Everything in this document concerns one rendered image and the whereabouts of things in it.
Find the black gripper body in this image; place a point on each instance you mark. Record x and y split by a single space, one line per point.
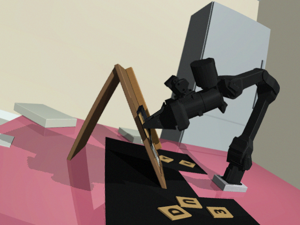
182 112

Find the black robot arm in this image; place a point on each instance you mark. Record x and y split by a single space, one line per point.
215 88

